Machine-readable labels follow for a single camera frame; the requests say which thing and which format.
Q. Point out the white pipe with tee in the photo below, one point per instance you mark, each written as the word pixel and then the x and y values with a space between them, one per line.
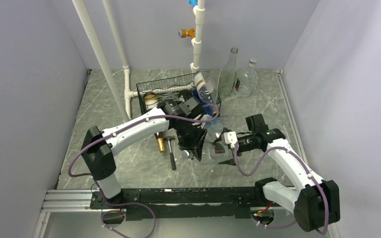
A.
pixel 128 93

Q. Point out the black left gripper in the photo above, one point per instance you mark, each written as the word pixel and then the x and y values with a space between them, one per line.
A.
pixel 196 145

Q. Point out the aluminium frame rail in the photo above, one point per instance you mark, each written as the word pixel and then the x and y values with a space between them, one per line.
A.
pixel 67 213

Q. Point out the clear bottle black gold label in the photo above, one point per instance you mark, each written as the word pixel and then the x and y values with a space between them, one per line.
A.
pixel 228 75

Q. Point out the blue valve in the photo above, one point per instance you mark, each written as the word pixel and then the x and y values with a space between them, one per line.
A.
pixel 193 2

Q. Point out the clear bottle black cap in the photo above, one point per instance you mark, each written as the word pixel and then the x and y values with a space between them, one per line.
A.
pixel 205 87

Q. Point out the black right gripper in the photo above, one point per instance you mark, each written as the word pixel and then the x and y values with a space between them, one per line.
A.
pixel 229 161

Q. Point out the clear bottle silver cap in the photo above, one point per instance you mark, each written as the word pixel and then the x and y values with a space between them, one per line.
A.
pixel 212 153

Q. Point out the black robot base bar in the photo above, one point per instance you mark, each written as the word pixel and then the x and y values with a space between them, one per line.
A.
pixel 198 202

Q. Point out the clear round glass bottle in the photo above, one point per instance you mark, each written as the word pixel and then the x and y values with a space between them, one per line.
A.
pixel 246 79

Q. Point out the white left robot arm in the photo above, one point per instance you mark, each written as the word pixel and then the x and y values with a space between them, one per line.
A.
pixel 101 146

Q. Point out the white pipe with valves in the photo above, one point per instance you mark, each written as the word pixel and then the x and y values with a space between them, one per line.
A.
pixel 199 12

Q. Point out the black wire wine rack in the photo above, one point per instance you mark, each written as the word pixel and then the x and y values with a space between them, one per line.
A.
pixel 178 88

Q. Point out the black handled tool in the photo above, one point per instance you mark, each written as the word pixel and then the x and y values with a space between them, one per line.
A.
pixel 171 152

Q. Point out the slanted white pipe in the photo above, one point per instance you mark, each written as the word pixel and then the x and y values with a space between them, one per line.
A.
pixel 86 22

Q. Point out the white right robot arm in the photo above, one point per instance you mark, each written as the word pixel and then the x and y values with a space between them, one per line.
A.
pixel 313 201

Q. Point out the dark bottle gold foil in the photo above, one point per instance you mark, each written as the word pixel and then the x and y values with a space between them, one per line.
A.
pixel 151 101

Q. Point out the orange valve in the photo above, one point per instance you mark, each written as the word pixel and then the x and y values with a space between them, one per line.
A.
pixel 183 33

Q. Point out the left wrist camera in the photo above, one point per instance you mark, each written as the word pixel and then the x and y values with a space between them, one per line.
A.
pixel 203 118

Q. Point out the blue glass bottle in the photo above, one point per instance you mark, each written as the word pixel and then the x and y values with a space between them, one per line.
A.
pixel 215 127

